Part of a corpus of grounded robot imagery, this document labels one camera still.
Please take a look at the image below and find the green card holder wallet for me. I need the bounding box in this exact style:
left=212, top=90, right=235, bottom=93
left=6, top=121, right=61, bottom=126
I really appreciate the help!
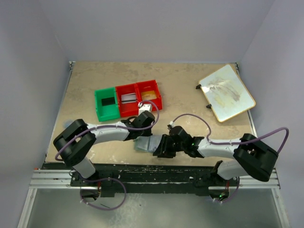
left=133, top=135, right=162, bottom=153

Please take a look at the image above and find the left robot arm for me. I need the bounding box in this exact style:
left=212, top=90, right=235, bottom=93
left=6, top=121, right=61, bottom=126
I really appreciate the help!
left=53, top=111, right=155, bottom=179

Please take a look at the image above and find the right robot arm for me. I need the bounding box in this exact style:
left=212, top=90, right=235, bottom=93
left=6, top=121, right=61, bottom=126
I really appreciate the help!
left=153, top=126, right=278, bottom=182

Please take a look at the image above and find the orange credit card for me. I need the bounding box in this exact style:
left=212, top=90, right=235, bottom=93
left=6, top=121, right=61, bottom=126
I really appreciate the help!
left=141, top=90, right=157, bottom=100

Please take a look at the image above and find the white striped card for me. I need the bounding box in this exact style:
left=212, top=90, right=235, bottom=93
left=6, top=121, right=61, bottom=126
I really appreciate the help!
left=121, top=93, right=137, bottom=104

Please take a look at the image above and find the black card in green bin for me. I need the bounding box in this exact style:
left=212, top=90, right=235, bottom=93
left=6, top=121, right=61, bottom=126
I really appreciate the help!
left=101, top=97, right=116, bottom=106

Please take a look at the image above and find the right red plastic bin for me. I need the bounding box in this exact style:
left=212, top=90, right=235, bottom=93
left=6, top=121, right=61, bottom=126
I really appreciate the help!
left=135, top=80, right=163, bottom=110

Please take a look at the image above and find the red plastic bin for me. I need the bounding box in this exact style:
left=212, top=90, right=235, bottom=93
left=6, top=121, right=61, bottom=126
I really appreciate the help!
left=115, top=84, right=140, bottom=117
left=135, top=80, right=163, bottom=110

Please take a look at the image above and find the middle red plastic bin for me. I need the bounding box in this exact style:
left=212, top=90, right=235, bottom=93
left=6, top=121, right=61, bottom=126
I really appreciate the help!
left=115, top=84, right=140, bottom=117

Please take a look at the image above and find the green plastic bin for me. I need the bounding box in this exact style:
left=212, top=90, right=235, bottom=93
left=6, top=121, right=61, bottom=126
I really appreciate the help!
left=95, top=87, right=120, bottom=122

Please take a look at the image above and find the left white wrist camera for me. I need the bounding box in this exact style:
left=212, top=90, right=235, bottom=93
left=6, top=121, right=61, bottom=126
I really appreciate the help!
left=138, top=103, right=152, bottom=115

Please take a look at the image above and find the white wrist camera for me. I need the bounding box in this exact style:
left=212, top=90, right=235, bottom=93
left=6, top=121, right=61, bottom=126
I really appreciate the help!
left=167, top=121, right=175, bottom=130
left=138, top=103, right=152, bottom=115

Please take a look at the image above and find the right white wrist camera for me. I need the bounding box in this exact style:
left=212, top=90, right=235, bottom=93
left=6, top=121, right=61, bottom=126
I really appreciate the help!
left=167, top=121, right=175, bottom=130

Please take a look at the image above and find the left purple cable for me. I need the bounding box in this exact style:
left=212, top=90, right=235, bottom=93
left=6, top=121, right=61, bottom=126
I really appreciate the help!
left=54, top=100, right=160, bottom=162

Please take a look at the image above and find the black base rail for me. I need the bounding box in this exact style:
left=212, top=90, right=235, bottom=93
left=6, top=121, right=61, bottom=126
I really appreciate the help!
left=71, top=164, right=238, bottom=197

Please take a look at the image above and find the whiteboard with wooden frame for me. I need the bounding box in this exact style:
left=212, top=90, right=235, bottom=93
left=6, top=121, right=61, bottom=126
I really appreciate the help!
left=196, top=64, right=256, bottom=123

